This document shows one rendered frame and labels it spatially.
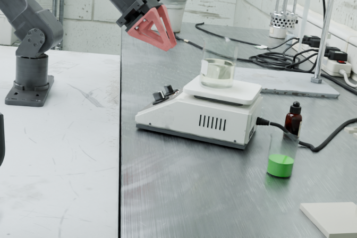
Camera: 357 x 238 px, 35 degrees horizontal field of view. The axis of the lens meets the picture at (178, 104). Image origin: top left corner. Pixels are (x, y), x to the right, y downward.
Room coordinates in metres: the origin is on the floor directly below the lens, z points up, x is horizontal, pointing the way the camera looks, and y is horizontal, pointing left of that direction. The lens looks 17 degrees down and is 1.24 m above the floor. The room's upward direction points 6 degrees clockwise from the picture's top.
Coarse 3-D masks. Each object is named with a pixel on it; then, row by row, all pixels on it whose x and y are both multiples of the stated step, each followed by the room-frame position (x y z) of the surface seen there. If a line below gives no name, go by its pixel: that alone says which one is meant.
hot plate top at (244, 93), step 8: (192, 80) 0.99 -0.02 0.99; (184, 88) 0.93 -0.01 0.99; (192, 88) 0.93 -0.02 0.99; (200, 88) 0.94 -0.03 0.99; (240, 88) 0.97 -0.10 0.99; (248, 88) 0.97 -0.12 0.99; (256, 88) 0.98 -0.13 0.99; (208, 96) 0.92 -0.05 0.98; (216, 96) 0.91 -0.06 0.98; (224, 96) 0.91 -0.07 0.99; (232, 96) 0.91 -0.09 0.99; (240, 96) 0.92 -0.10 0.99; (248, 96) 0.92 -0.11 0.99; (256, 96) 0.94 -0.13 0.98; (248, 104) 0.90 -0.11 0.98
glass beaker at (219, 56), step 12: (204, 48) 0.95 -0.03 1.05; (216, 48) 0.94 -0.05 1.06; (228, 48) 0.94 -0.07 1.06; (204, 60) 0.95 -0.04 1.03; (216, 60) 0.93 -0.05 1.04; (228, 60) 0.94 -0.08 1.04; (204, 72) 0.95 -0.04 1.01; (216, 72) 0.93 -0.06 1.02; (228, 72) 0.94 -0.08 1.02; (204, 84) 0.94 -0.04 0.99; (216, 84) 0.93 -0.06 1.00; (228, 84) 0.94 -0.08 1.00
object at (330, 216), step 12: (348, 132) 0.68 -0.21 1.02; (300, 204) 0.70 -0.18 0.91; (312, 204) 0.70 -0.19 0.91; (324, 204) 0.71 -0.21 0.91; (336, 204) 0.71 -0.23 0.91; (348, 204) 0.72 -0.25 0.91; (312, 216) 0.67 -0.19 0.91; (324, 216) 0.67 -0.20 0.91; (336, 216) 0.67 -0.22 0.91; (348, 216) 0.68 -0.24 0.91; (324, 228) 0.64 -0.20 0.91; (336, 228) 0.64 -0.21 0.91; (348, 228) 0.64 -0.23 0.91
